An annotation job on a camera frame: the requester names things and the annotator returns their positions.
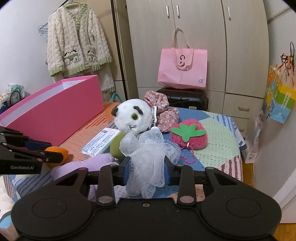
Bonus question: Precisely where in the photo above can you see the green soft ball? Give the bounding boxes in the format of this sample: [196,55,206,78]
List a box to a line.
[110,133,126,159]

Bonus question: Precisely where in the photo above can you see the colourful paper gift bag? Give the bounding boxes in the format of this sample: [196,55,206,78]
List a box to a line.
[265,66,295,124]

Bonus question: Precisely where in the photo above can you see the brown mesh basket bag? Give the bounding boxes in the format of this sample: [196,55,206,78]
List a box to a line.
[9,90,23,107]

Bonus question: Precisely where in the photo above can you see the white plush panda head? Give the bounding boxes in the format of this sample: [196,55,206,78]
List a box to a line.
[111,99,153,136]

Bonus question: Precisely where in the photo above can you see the colourful patchwork table cloth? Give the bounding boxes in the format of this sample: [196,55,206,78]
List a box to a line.
[0,101,246,235]

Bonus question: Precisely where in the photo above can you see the white tissue pack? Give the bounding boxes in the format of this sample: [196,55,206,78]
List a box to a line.
[81,128,120,157]

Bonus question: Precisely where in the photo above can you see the orange soft ball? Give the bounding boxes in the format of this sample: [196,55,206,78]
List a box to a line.
[45,146,69,169]

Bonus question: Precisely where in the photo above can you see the cream knitted cardigan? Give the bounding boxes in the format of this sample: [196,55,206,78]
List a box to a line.
[47,3,115,93]

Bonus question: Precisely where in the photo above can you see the beige wardrobe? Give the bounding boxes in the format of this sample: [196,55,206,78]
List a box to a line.
[113,1,269,135]

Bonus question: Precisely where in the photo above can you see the pink strawberry plush purse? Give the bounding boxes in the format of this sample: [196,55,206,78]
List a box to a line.
[170,119,208,164]

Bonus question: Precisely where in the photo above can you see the purple plush toy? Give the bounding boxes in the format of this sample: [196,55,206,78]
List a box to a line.
[51,153,119,202]

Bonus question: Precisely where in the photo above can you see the blue wire hangers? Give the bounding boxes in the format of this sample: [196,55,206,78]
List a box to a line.
[38,23,48,36]

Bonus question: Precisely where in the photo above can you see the pink tote bag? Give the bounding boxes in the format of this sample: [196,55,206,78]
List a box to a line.
[158,28,208,89]

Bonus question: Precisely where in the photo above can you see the white mesh bath sponge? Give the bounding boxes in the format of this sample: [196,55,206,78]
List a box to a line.
[119,127,181,199]

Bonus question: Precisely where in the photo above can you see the pink cardboard storage box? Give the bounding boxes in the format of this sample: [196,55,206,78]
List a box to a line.
[1,75,104,146]

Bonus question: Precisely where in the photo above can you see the pink floral scrunchie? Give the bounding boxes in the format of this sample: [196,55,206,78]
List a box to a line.
[144,90,179,133]

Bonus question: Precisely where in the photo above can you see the white plastic bag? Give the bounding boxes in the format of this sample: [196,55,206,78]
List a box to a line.
[1,83,25,108]

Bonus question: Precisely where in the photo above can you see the black suitcase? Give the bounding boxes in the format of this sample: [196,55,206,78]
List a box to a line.
[157,88,209,111]

